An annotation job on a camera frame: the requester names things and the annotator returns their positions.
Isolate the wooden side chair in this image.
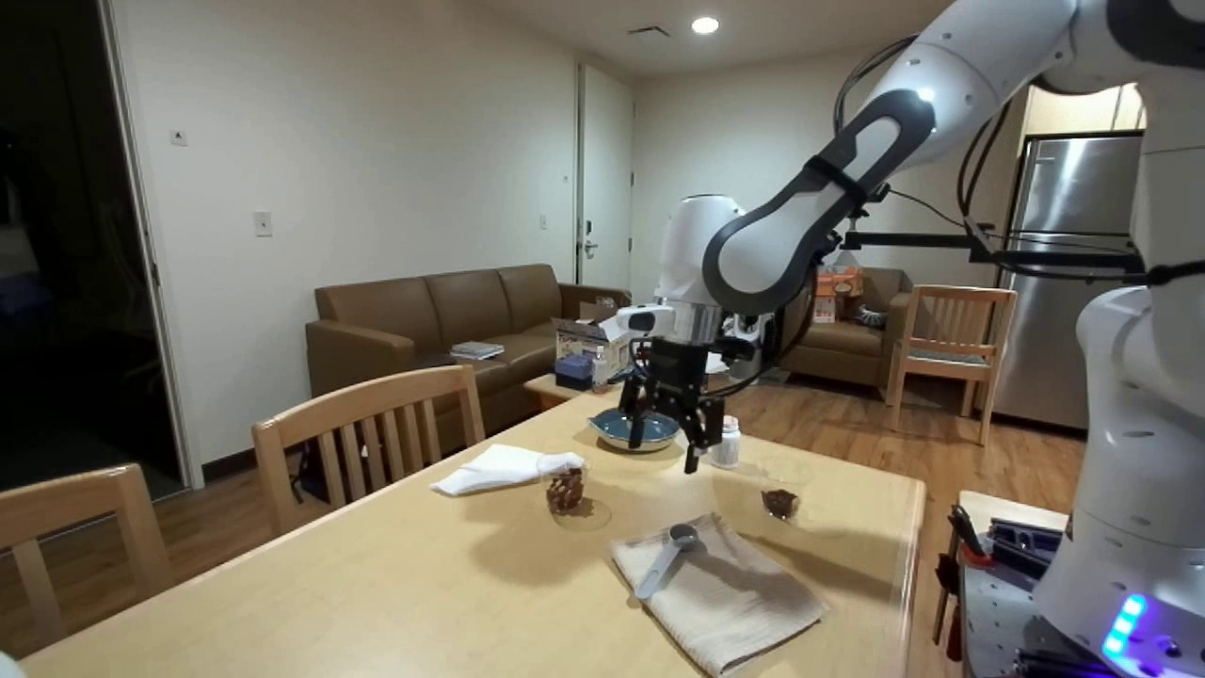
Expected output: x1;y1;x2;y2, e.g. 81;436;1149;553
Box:
882;280;1019;445

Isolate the brown leather sofa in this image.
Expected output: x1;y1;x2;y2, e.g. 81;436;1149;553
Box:
301;260;637;436

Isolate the stainless steel refrigerator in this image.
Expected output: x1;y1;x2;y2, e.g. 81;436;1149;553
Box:
994;126;1151;436

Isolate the light blue measuring spoon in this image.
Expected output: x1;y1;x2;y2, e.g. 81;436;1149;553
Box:
632;520;706;604

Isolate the white interior door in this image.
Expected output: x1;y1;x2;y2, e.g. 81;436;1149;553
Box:
577;62;641;297

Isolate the clear cup with nuts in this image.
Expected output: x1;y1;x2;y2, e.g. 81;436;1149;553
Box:
541;464;590;520

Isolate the orange white box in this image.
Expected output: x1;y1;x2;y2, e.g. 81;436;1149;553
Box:
813;265;870;328

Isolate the white paper napkin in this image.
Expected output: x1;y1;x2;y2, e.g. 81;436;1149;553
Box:
429;442;586;501

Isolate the black camera boom bar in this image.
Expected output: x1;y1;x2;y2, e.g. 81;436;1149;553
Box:
839;224;1205;288

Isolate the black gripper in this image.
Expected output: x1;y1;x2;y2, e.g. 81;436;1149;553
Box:
615;334;730;477

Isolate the white blue cardboard box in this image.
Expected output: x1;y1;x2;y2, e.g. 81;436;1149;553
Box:
552;314;637;391

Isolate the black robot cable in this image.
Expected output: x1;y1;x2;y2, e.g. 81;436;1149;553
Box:
719;34;1047;400

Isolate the small brown pinecone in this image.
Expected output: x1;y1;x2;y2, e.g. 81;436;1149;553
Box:
758;486;802;524

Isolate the brown armchair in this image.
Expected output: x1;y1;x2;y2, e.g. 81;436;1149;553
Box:
782;260;917;391

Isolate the grey folded towel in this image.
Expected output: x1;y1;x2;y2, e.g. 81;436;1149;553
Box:
605;510;827;678

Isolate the light wooden dining chair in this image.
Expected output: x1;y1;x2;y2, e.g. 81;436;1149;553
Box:
247;361;489;539
0;464;174;654

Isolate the wooden coffee table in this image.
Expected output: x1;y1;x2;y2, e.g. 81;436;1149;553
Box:
523;361;632;411

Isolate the grey folded cloth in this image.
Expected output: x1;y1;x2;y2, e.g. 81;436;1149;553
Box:
448;339;507;368

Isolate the blue ceramic plate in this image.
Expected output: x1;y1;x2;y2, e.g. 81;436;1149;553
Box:
586;402;690;456

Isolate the black clamp bar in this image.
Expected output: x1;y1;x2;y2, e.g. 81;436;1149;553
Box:
983;515;1068;585

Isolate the grey metal mounting plate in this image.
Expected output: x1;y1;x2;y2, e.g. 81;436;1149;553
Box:
956;562;1050;678

